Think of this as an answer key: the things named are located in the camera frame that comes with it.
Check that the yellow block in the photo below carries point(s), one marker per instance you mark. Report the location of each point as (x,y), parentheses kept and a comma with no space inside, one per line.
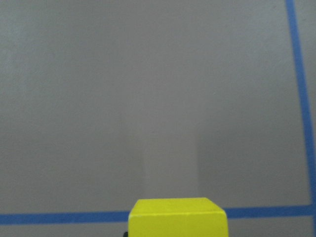
(177,217)

